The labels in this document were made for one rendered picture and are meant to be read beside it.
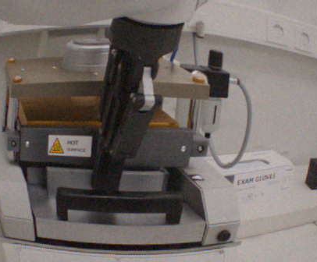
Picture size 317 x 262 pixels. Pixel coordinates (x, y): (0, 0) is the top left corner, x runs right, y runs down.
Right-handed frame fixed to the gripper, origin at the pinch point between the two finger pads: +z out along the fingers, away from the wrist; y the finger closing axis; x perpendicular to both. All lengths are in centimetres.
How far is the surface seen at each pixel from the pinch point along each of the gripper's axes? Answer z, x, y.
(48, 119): -1.1, -6.8, -7.3
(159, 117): -0.5, 8.5, -8.8
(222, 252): 7.9, 14.1, 9.1
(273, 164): 30, 50, -35
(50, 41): 0.5, -3.8, -31.8
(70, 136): -0.6, -3.9, -4.5
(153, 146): 0.3, 6.6, -4.3
